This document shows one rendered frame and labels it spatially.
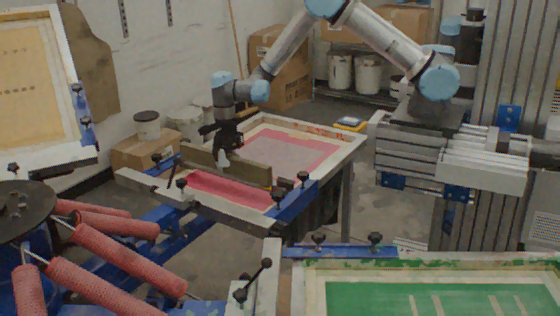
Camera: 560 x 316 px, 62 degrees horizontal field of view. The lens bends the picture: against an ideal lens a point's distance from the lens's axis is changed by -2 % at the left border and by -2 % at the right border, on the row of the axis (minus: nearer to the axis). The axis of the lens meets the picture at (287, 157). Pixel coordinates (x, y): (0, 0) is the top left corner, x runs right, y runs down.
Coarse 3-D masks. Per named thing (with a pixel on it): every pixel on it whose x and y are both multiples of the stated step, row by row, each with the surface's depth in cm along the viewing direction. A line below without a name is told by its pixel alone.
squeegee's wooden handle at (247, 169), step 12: (180, 144) 180; (192, 144) 179; (192, 156) 178; (204, 156) 175; (228, 156) 169; (216, 168) 174; (228, 168) 170; (240, 168) 167; (252, 168) 164; (264, 168) 161; (252, 180) 166; (264, 180) 163
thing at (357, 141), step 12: (252, 120) 229; (264, 120) 235; (276, 120) 230; (288, 120) 228; (300, 120) 227; (312, 132) 222; (324, 132) 218; (336, 132) 215; (348, 132) 214; (204, 144) 205; (360, 144) 204; (336, 156) 193; (348, 156) 195; (180, 168) 191; (324, 168) 184; (336, 168) 187; (324, 180) 180
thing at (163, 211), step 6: (162, 204) 153; (156, 210) 150; (162, 210) 150; (168, 210) 150; (174, 210) 151; (180, 210) 153; (186, 210) 156; (144, 216) 147; (150, 216) 147; (156, 216) 147; (162, 216) 147; (168, 216) 149; (180, 216) 154; (156, 222) 145; (162, 222) 147; (168, 222) 149; (162, 228) 148
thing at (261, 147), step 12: (264, 132) 224; (276, 132) 224; (252, 144) 213; (264, 144) 212; (276, 144) 212; (288, 144) 212; (252, 156) 202; (264, 156) 202; (192, 180) 184; (204, 180) 184; (216, 180) 184; (228, 180) 184; (216, 192) 176
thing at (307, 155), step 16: (304, 144) 212; (320, 144) 211; (272, 160) 198; (288, 160) 198; (304, 160) 198; (320, 160) 198; (272, 176) 186; (288, 176) 186; (224, 192) 176; (240, 192) 176; (256, 192) 176; (256, 208) 166
